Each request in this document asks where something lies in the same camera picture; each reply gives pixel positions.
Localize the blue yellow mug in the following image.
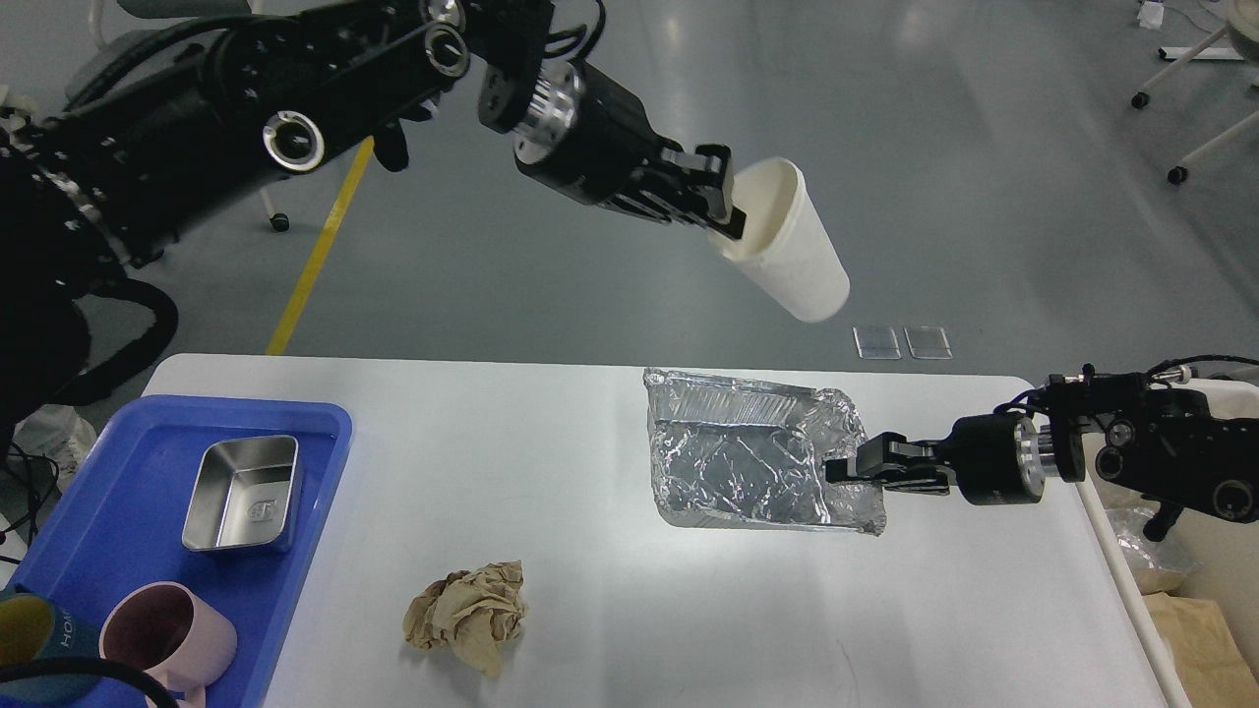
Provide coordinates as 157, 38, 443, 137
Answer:
1, 587, 99, 707

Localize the stainless steel rectangular tray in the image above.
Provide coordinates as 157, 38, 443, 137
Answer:
181, 435, 303, 556

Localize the clear floor plate right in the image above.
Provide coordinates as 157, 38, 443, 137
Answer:
903, 325, 953, 360

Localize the brown paper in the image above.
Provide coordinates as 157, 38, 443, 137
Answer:
1143, 593, 1258, 707
402, 561, 529, 679

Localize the clear floor plate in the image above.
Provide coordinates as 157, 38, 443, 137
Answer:
903, 325, 953, 360
854, 325, 903, 360

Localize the aluminium foil container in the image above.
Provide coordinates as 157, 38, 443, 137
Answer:
642, 368, 888, 537

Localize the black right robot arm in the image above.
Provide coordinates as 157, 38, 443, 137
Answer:
823, 357, 1258, 542

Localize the person in white clothes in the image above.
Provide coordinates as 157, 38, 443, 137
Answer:
15, 404, 98, 493

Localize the black cables left edge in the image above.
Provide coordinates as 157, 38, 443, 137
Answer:
0, 442, 60, 563

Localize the brown paper in bin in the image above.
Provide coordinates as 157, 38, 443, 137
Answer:
1143, 593, 1258, 707

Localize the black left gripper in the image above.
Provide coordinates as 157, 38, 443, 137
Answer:
512, 60, 747, 242

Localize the white plastic bin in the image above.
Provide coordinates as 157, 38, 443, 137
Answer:
1071, 378, 1259, 708

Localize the clear floor plate left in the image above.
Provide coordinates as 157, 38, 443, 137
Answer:
854, 325, 903, 360

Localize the blue plastic tray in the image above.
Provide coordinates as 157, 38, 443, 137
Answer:
13, 396, 353, 707

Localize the white chair base right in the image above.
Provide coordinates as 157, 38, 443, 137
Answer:
1129, 0, 1259, 186

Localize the pink mug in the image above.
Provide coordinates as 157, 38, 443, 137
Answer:
98, 581, 238, 707

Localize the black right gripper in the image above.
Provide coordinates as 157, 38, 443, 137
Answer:
823, 413, 1051, 505

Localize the white paper cup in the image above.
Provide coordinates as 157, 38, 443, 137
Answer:
708, 157, 851, 324

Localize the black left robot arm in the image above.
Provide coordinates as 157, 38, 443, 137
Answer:
3, 1, 749, 446

